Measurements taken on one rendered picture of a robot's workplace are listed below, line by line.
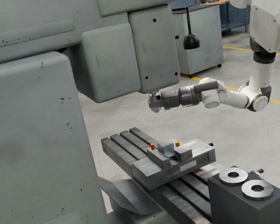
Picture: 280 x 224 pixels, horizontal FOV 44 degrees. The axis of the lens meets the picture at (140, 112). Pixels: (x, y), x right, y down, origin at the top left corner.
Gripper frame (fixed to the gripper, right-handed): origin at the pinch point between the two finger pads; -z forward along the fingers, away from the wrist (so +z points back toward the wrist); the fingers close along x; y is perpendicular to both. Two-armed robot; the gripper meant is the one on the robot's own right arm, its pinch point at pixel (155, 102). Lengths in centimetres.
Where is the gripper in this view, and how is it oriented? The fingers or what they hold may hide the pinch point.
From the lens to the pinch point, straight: 148.8
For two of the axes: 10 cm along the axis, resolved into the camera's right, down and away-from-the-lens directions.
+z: 9.8, -1.8, -0.3
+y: 1.8, 9.2, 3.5
